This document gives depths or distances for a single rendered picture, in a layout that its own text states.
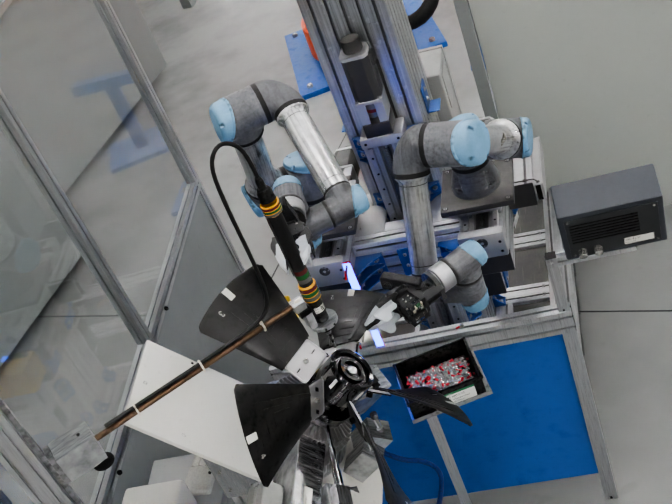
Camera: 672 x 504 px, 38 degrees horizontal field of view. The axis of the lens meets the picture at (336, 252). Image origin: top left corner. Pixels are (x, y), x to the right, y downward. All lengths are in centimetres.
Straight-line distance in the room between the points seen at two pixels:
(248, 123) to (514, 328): 94
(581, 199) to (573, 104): 159
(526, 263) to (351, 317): 161
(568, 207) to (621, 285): 161
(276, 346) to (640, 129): 230
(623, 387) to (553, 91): 120
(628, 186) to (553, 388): 76
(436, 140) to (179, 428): 93
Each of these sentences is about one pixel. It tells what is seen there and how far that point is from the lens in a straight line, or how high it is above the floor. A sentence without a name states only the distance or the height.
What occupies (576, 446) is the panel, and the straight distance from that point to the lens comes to 324.
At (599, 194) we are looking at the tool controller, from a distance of 254.
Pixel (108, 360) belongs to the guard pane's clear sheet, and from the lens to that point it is 286.
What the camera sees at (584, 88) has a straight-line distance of 408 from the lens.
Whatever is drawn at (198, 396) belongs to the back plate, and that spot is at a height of 124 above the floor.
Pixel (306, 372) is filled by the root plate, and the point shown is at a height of 123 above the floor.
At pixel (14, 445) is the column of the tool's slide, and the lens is 214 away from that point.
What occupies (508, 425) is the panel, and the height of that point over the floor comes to 42.
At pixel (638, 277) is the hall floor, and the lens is 414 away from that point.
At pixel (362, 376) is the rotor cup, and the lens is 231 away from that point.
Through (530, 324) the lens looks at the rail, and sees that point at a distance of 282.
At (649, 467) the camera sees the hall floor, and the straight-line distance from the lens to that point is 350.
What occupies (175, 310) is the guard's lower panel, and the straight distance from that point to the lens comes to 329.
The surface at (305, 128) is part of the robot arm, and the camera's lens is 260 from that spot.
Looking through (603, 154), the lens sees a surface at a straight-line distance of 426.
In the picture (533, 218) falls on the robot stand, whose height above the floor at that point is 21.
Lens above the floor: 278
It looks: 36 degrees down
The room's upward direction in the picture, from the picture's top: 23 degrees counter-clockwise
